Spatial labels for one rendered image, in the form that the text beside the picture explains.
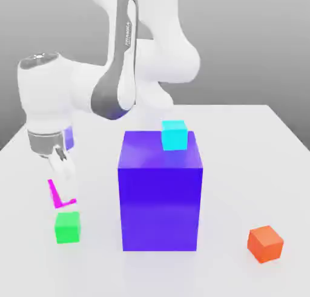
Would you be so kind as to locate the small green cube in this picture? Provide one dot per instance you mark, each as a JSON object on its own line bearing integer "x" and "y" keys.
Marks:
{"x": 67, "y": 228}

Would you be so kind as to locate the small cyan cube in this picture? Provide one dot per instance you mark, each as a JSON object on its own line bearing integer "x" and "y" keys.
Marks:
{"x": 174, "y": 136}

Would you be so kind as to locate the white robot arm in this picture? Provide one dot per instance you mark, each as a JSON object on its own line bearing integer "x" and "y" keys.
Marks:
{"x": 48, "y": 89}

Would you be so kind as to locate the large purple box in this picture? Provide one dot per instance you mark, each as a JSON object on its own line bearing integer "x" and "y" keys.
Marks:
{"x": 158, "y": 205}

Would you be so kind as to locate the small magenta cube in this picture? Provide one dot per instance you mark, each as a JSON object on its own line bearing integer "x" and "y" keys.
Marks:
{"x": 53, "y": 195}

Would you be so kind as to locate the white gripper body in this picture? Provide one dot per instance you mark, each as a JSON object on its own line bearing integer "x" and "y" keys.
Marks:
{"x": 63, "y": 174}

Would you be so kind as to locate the small orange cube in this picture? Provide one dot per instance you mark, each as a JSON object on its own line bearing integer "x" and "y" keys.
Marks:
{"x": 265, "y": 245}

